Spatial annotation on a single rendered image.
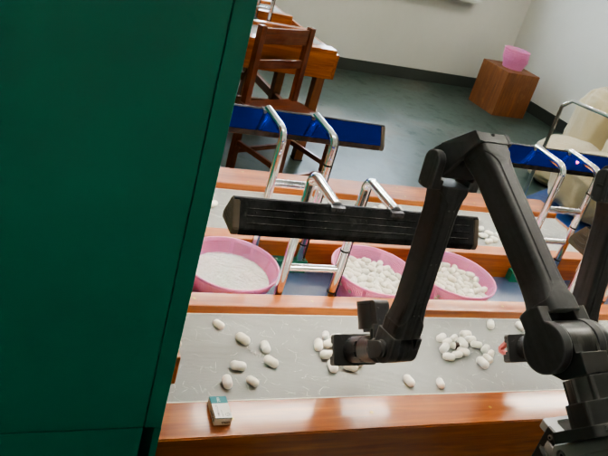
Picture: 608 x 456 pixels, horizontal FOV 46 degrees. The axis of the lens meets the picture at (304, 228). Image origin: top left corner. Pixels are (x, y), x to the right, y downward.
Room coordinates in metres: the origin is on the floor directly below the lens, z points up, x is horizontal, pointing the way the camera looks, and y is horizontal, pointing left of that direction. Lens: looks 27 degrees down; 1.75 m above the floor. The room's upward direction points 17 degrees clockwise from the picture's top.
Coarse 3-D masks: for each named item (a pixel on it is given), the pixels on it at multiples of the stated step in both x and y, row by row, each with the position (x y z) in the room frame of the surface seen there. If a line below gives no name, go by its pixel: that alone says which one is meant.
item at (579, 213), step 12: (552, 156) 2.27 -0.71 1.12; (576, 156) 2.38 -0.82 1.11; (564, 168) 2.21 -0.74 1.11; (588, 168) 2.32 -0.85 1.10; (552, 192) 2.21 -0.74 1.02; (588, 192) 2.28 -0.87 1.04; (588, 204) 2.29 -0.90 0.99; (540, 216) 2.21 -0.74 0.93; (576, 216) 2.27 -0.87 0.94; (540, 228) 2.21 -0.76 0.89; (576, 228) 2.28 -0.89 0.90; (552, 240) 2.25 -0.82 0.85; (564, 240) 2.27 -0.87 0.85; (564, 252) 2.28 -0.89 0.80
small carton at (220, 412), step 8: (208, 400) 1.09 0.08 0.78; (216, 400) 1.08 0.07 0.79; (224, 400) 1.09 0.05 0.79; (216, 408) 1.06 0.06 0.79; (224, 408) 1.07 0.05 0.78; (216, 416) 1.04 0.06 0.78; (224, 416) 1.05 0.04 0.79; (232, 416) 1.05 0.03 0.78; (216, 424) 1.04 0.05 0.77; (224, 424) 1.04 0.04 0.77
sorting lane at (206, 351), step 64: (192, 320) 1.37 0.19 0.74; (256, 320) 1.45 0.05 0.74; (320, 320) 1.53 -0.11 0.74; (448, 320) 1.71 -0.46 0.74; (512, 320) 1.82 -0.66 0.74; (192, 384) 1.16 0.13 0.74; (320, 384) 1.28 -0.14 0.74; (384, 384) 1.35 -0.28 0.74; (448, 384) 1.42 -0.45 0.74; (512, 384) 1.50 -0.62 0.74
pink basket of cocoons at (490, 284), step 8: (448, 256) 2.08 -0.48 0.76; (456, 256) 2.08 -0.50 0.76; (464, 264) 2.07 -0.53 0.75; (472, 264) 2.06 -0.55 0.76; (480, 272) 2.03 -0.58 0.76; (488, 272) 2.02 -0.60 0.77; (480, 280) 2.01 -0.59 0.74; (488, 280) 1.99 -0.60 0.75; (432, 288) 1.85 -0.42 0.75; (440, 288) 1.83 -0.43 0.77; (488, 288) 1.97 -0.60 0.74; (496, 288) 1.93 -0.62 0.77; (432, 296) 1.85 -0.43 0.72; (440, 296) 1.84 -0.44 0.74; (448, 296) 1.83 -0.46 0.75; (456, 296) 1.82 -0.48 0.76; (464, 296) 1.82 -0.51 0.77; (488, 296) 1.87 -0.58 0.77
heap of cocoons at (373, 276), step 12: (348, 264) 1.86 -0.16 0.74; (360, 264) 1.89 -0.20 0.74; (372, 264) 1.90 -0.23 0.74; (348, 276) 1.80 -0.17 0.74; (360, 276) 1.81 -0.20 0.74; (372, 276) 1.83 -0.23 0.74; (384, 276) 1.85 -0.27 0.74; (396, 276) 1.88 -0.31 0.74; (372, 288) 1.76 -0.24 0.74; (384, 288) 1.80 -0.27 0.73; (396, 288) 1.83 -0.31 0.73
